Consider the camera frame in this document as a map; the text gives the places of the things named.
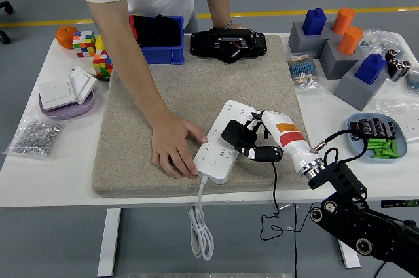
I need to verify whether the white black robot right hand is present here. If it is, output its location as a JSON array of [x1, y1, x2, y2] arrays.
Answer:
[[240, 110, 323, 174]]

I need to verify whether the person's right hand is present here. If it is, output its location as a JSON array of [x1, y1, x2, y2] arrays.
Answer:
[[151, 116, 209, 180]]

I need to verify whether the white power strip with cord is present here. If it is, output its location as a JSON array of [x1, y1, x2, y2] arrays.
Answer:
[[186, 99, 256, 261]]

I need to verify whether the black plug adapter with cord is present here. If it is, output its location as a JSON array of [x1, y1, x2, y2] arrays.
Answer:
[[221, 120, 310, 241]]

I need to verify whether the black electronic device housing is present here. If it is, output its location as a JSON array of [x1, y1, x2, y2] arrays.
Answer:
[[189, 28, 268, 65]]

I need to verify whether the grey holder block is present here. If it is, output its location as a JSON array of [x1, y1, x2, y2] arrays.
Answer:
[[319, 37, 364, 80], [287, 22, 341, 54], [333, 61, 389, 111]]

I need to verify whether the dark brown capacitor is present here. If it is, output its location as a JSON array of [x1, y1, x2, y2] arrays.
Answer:
[[382, 120, 397, 140], [348, 120, 361, 141], [358, 118, 374, 138], [371, 117, 386, 137]]

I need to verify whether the grey-brown mat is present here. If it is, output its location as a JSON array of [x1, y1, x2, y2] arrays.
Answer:
[[91, 33, 318, 198]]

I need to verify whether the bag of striped resistors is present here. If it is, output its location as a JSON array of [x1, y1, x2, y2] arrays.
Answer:
[[286, 51, 323, 91]]

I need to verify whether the blue square peg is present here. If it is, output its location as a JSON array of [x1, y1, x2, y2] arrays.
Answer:
[[301, 7, 327, 36], [354, 53, 387, 86]]

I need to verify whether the blue plastic bin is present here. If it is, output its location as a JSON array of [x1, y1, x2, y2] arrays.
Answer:
[[128, 15, 185, 65]]

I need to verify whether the black and red fabric bundle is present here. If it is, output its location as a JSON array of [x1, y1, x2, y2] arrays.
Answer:
[[128, 13, 181, 48]]

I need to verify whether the purple oval tray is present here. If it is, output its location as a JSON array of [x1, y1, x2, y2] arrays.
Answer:
[[38, 90, 95, 120]]

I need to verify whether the orange cylinder peg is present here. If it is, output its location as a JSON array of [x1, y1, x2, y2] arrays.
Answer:
[[337, 26, 363, 56], [331, 7, 356, 35]]

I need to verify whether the colourful puzzle cube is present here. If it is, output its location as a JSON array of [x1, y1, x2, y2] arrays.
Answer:
[[92, 50, 113, 78], [71, 31, 96, 59]]

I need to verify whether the light blue plate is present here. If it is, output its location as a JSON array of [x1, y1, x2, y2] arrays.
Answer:
[[346, 113, 409, 164]]

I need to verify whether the white table leg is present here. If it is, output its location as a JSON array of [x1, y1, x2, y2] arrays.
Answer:
[[335, 230, 361, 269], [97, 207, 122, 277]]

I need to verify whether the black table control panel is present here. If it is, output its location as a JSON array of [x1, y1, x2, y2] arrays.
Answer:
[[380, 200, 419, 209]]

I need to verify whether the clear bag of blue parts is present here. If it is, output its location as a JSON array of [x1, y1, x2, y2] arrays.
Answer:
[[358, 28, 405, 60]]

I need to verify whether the bag of metal nuts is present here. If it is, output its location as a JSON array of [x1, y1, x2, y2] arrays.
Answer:
[[2, 113, 68, 162]]

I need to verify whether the orange fruit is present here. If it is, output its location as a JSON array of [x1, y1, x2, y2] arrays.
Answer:
[[54, 26, 79, 50]]

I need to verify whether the black office chair base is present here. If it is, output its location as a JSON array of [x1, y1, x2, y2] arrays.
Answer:
[[0, 1, 14, 46]]

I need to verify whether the white wall switch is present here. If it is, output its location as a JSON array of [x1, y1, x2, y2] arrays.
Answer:
[[37, 80, 79, 112], [68, 66, 97, 105]]

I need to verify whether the thin black hanging cable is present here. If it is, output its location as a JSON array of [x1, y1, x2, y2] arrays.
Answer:
[[292, 204, 299, 278]]

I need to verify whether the black floor cable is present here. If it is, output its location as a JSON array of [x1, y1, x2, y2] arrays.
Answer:
[[374, 260, 388, 278]]

